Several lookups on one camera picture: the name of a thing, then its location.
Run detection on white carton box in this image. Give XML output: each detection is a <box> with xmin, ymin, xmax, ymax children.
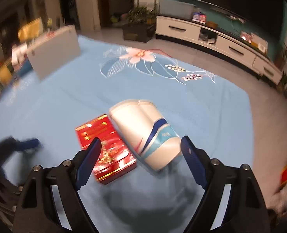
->
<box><xmin>252</xmin><ymin>37</ymin><xmax>268</xmax><ymax>52</ymax></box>

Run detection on small potted plant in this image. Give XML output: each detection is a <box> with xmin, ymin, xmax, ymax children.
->
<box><xmin>277</xmin><ymin>73</ymin><xmax>287</xmax><ymax>93</ymax></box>

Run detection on yellow bag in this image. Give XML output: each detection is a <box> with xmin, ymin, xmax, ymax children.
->
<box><xmin>17</xmin><ymin>18</ymin><xmax>44</xmax><ymax>42</ymax></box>

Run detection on tall potted plant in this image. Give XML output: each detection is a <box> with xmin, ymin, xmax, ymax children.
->
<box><xmin>278</xmin><ymin>45</ymin><xmax>287</xmax><ymax>68</ymax></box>

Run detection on white TV cabinet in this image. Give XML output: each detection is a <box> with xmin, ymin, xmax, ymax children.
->
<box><xmin>155</xmin><ymin>15</ymin><xmax>284</xmax><ymax>85</ymax></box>

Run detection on blue floral cloth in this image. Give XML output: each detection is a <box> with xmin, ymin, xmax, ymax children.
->
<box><xmin>0</xmin><ymin>34</ymin><xmax>256</xmax><ymax>233</ymax></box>

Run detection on translucent blue container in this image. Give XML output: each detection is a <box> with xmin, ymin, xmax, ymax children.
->
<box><xmin>158</xmin><ymin>0</ymin><xmax>197</xmax><ymax>20</ymax></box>

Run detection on red printed box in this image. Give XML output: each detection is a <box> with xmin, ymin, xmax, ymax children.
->
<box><xmin>75</xmin><ymin>114</ymin><xmax>138</xmax><ymax>185</ymax></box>

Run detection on green plants in black planter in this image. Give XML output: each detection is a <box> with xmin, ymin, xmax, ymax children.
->
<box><xmin>122</xmin><ymin>5</ymin><xmax>157</xmax><ymax>43</ymax></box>

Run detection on pink box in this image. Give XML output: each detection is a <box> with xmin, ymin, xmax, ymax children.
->
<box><xmin>239</xmin><ymin>31</ymin><xmax>254</xmax><ymax>43</ymax></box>

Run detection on small blue and white box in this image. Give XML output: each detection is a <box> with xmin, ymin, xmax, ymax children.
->
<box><xmin>192</xmin><ymin>12</ymin><xmax>207</xmax><ymax>23</ymax></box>

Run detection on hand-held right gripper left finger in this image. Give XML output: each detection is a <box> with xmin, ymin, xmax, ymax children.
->
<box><xmin>12</xmin><ymin>137</ymin><xmax>102</xmax><ymax>233</ymax></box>

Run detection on white blue-striped paper cup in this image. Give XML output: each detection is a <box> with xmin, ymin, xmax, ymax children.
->
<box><xmin>109</xmin><ymin>99</ymin><xmax>184</xmax><ymax>171</ymax></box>

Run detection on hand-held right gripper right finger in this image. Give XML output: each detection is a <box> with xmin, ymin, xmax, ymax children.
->
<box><xmin>180</xmin><ymin>135</ymin><xmax>271</xmax><ymax>233</ymax></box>

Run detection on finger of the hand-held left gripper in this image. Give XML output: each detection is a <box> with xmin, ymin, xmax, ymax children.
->
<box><xmin>15</xmin><ymin>138</ymin><xmax>40</xmax><ymax>152</ymax></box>

